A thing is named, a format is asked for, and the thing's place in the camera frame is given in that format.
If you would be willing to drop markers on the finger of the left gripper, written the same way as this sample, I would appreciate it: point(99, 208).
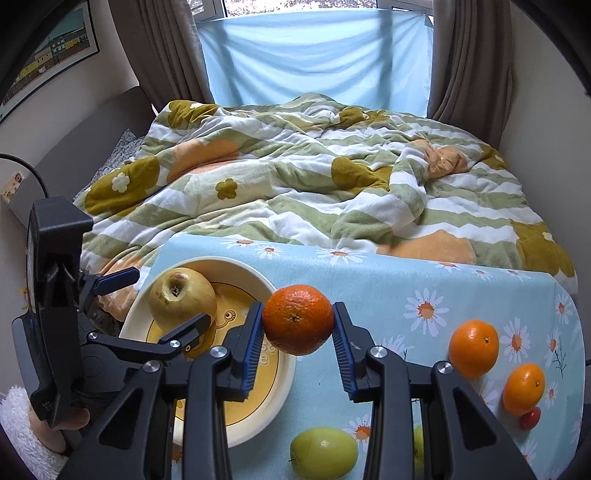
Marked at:
point(168, 348)
point(92, 286)

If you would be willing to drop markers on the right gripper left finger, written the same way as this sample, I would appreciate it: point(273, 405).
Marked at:
point(132, 438)

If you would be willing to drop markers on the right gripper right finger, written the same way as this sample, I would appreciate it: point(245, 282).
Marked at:
point(462, 438)

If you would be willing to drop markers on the small green apple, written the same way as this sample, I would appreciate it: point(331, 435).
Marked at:
point(419, 455)

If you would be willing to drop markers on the red cherry tomato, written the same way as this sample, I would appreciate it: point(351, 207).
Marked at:
point(530, 420)

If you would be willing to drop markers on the medium orange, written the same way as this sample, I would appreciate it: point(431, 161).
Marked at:
point(523, 389)

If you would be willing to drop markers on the large orange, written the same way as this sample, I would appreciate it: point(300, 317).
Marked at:
point(474, 348)

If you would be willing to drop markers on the small dimpled mandarin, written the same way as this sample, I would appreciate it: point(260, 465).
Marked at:
point(298, 319)

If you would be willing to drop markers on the large green apple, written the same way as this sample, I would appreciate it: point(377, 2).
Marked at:
point(323, 453)

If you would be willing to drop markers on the person's left hand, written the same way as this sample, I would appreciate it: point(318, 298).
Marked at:
point(52, 437)

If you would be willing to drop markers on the yellow apple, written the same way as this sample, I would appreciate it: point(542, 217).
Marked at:
point(178, 295)

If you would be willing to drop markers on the cream yellow duck bowl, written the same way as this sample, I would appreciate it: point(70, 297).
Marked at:
point(236, 286)

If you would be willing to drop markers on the white fluffy sleeve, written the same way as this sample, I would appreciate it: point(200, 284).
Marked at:
point(43, 463)

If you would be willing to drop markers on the blue daisy tablecloth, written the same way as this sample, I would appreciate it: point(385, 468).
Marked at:
point(412, 307)

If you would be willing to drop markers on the grey headboard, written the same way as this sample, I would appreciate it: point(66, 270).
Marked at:
point(71, 163)

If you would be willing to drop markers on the green striped floral duvet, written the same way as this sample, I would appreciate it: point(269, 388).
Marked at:
point(317, 173)

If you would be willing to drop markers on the left brown curtain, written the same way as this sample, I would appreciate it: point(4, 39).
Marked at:
point(162, 46)

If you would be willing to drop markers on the brown curtain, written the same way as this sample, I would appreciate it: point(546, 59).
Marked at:
point(472, 78)
point(162, 46)

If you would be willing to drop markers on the light blue window sheet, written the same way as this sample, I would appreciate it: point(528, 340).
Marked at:
point(380, 59)

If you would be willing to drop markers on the right brown curtain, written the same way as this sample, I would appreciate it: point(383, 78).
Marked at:
point(472, 78)

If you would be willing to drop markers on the white wall socket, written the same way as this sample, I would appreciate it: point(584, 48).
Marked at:
point(11, 186)

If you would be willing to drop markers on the framed wall picture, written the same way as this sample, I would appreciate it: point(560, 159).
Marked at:
point(69, 43)

